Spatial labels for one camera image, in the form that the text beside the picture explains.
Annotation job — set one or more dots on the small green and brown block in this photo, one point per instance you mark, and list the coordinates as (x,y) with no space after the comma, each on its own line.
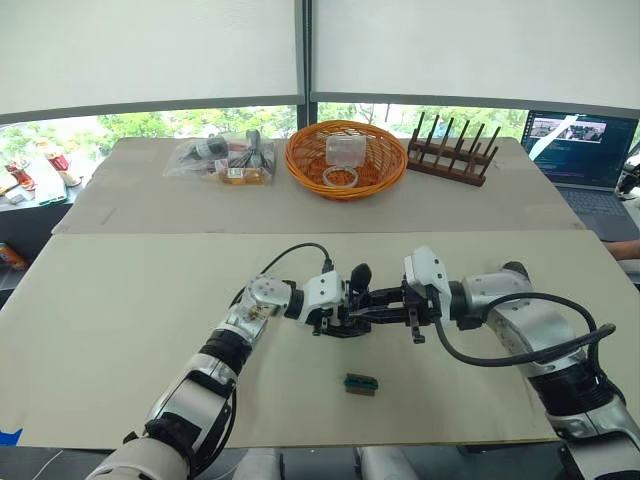
(360,386)

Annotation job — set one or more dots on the black round bottle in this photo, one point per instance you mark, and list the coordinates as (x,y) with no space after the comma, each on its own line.
(212,147)

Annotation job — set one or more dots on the yellow snack packet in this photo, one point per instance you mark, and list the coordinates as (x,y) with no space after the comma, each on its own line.
(240,177)

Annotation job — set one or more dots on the grey window frame post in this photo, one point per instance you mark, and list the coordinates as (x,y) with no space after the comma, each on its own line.
(306,120)

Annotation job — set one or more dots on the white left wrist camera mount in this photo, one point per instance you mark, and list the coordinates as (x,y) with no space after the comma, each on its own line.
(322,295)

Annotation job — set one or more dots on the person's bare hand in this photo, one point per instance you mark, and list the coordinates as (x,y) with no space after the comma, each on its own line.
(625,250)

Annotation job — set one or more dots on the red and white bottle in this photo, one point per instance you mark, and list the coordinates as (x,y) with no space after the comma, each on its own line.
(21,177)
(54,159)

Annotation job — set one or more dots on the orange woven basket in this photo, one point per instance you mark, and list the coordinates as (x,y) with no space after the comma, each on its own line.
(310,170)

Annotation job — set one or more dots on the clear plastic bag of items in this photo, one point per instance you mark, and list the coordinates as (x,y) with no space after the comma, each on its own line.
(200,167)

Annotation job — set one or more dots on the open laptop computer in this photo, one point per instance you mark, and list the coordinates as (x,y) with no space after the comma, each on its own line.
(575,150)

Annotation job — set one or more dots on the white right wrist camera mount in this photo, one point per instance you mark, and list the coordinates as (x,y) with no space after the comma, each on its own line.
(425,270)

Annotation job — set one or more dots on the clear plastic box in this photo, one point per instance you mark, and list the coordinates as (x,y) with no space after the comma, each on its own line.
(345,150)

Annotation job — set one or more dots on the orange drink can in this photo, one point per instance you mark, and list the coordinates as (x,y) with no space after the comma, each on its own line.
(12,256)

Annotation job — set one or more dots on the white and black device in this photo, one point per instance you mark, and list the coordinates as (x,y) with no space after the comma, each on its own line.
(631,175)

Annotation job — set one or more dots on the white roller blind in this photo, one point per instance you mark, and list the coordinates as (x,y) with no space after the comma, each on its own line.
(150,45)
(475,45)

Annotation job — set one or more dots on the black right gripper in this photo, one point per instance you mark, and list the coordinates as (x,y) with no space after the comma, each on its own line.
(417,315)

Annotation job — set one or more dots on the blue paper scrap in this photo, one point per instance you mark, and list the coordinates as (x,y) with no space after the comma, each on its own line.
(10,436)

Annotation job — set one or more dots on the black ribbed finger piece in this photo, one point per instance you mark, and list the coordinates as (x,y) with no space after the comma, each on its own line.
(361,277)

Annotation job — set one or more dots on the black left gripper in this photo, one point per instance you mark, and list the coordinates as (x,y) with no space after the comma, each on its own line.
(322,330)

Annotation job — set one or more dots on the white box with green edge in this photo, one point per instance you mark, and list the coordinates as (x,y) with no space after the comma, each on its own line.
(50,192)

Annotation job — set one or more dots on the dark wooden peg rack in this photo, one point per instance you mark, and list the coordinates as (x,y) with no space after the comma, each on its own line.
(445,167)

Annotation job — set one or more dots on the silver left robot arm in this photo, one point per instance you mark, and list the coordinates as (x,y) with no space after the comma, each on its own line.
(200,390)

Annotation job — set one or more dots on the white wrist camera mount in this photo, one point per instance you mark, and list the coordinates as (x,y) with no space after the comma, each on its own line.
(425,270)
(322,295)

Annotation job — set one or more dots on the grey metal tool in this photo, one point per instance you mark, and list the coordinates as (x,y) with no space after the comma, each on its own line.
(253,147)

